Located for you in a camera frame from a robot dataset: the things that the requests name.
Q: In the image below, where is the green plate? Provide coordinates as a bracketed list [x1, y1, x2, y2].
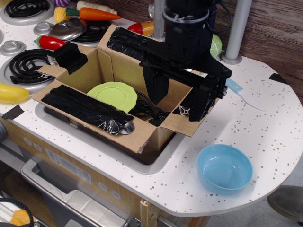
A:
[87, 82, 138, 113]

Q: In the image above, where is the blue handled white knife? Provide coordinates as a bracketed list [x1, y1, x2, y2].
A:
[225, 78, 266, 111]

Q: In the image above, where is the grey metal post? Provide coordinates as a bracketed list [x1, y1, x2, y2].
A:
[220, 0, 252, 65]

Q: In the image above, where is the toy carrot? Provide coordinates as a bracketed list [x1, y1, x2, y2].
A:
[66, 7, 121, 21]

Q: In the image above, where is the black cable bundle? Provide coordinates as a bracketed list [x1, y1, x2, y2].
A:
[130, 91, 171, 126]

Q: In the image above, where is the toy corn cob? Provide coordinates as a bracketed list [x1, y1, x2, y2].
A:
[54, 7, 71, 23]

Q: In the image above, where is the black stove coil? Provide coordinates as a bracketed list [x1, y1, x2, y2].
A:
[73, 21, 111, 43]
[9, 49, 52, 85]
[4, 0, 51, 18]

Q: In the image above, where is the silver oven door handle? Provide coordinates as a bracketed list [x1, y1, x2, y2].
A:
[21, 159, 136, 227]

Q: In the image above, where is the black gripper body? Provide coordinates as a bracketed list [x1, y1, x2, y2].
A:
[140, 7, 232, 99]

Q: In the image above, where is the black front stove coil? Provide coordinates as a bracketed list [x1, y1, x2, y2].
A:
[9, 49, 52, 85]

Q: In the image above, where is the white toy bottle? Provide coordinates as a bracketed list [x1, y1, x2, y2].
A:
[76, 0, 118, 15]

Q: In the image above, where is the grey stove knob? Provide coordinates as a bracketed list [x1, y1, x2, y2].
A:
[0, 40, 26, 56]
[33, 21, 54, 36]

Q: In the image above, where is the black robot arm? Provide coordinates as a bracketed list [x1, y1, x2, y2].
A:
[140, 0, 232, 122]

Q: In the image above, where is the purple toy eggplant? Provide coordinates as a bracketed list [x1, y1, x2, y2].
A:
[51, 0, 71, 7]

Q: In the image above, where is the black middle stove coil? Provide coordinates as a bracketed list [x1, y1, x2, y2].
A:
[73, 21, 111, 43]

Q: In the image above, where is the yellow toy banana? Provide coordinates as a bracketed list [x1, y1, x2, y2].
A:
[0, 83, 30, 104]

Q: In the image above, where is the black rear stove coil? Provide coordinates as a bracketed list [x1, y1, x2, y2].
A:
[4, 0, 51, 18]

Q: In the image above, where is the cardboard box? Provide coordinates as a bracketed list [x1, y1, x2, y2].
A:
[32, 24, 223, 154]

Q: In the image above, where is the light blue bowl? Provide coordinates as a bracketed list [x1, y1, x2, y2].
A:
[197, 144, 254, 195]

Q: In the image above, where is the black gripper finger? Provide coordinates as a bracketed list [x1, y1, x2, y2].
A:
[143, 65, 169, 104]
[189, 84, 216, 122]

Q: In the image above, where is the grey faucet post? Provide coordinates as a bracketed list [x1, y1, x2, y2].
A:
[148, 0, 166, 41]

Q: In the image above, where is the green toy cabbage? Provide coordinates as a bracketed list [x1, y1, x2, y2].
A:
[210, 34, 223, 58]

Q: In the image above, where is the black tape piece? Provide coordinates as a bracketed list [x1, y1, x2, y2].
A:
[2, 105, 24, 120]
[269, 73, 288, 85]

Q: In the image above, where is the silver pot lid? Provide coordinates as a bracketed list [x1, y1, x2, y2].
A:
[48, 18, 87, 41]

